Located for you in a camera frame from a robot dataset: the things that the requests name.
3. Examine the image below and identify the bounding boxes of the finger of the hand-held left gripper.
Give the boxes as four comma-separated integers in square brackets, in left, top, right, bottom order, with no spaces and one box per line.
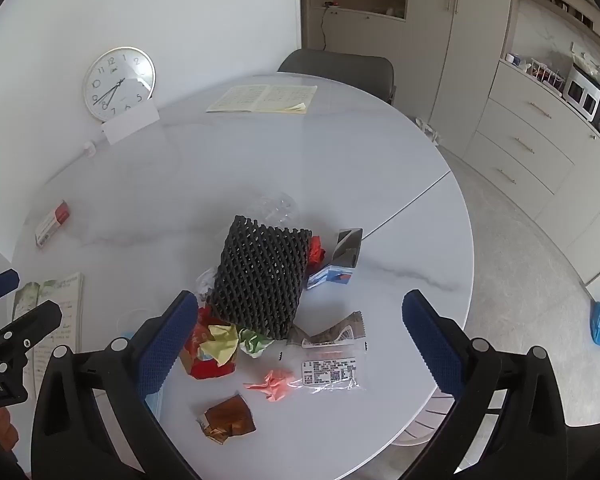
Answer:
[0,301,63,376]
[0,269,21,307]

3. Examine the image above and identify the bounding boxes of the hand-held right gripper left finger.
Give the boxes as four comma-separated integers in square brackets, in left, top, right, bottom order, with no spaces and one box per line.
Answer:
[31,290,201,480]

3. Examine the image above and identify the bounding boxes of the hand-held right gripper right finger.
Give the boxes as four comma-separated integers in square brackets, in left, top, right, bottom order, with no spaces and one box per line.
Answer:
[401,289,568,480]

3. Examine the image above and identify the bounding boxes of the red snack bag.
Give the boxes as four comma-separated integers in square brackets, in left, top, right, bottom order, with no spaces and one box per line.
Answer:
[179,305,238,380]

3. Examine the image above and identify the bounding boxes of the yellow paper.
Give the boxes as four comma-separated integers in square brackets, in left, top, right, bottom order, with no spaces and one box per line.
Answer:
[202,324,240,366]

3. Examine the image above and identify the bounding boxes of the blue face mask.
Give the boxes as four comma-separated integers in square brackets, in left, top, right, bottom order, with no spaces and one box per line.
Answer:
[142,387,165,423]

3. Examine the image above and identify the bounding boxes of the torn grey sachet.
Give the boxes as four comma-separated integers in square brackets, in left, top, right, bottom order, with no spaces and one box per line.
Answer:
[286,311,368,351]

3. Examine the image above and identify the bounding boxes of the brown foil wrapper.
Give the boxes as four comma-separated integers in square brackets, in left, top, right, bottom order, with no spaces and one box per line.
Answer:
[196,394,257,445]

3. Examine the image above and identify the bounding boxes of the clear plastic bag white label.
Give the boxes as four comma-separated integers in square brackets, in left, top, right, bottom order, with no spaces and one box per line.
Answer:
[287,347,368,393]

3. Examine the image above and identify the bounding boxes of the pink paper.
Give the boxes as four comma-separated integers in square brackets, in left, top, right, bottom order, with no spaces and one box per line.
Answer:
[243,369,296,403]

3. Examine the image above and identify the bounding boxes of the black foam mesh net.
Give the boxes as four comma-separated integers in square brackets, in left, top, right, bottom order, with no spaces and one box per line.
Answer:
[209,215,313,341]

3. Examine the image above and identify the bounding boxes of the blue and white carton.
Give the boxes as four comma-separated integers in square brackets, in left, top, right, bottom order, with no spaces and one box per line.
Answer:
[306,228,364,291]

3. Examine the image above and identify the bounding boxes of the open printed booklet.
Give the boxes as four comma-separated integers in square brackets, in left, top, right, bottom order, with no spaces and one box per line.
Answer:
[12,272,85,386]

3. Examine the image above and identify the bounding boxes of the grey crumpled wrapper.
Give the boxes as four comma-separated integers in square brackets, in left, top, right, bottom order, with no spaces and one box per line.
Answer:
[196,267,220,306]

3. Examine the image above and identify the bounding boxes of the red and white box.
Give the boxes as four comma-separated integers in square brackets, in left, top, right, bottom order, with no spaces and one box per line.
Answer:
[35,200,72,248]

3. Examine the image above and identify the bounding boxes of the green crumpled wrapper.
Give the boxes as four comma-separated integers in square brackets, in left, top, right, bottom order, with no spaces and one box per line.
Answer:
[237,329,275,358]

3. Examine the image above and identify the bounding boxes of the red crumpled wrapper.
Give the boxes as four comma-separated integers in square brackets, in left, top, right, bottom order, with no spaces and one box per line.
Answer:
[306,236,328,267]

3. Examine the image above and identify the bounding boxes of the clear crumpled plastic wrap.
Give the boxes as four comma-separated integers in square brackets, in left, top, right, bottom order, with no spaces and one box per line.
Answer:
[252,192,298,228]

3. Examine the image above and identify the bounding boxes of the white paper card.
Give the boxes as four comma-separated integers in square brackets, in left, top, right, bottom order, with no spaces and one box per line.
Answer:
[102,106,161,147]

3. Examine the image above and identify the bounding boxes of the beige drawer cabinet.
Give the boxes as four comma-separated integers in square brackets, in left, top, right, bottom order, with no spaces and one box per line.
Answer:
[462,57,600,286]

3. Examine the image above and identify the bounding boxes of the open yellow notebook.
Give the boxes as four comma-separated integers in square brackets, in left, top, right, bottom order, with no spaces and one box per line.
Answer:
[206,85,318,115]

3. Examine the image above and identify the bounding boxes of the white dish rack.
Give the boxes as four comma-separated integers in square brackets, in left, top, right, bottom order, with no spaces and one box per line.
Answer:
[527,60,566,98]

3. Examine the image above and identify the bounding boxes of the grey chair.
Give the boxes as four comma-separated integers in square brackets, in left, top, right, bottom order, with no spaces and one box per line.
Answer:
[277,49,397,106]

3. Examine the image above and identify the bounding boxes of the white toaster oven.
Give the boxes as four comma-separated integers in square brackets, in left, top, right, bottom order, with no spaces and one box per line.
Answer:
[564,62,600,122]

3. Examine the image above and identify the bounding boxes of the tall beige cabinet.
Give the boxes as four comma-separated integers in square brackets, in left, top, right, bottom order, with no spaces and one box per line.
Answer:
[300,0,516,151]

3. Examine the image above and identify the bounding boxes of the round silver wall clock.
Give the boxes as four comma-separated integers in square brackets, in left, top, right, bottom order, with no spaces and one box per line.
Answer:
[82,46,157,122]

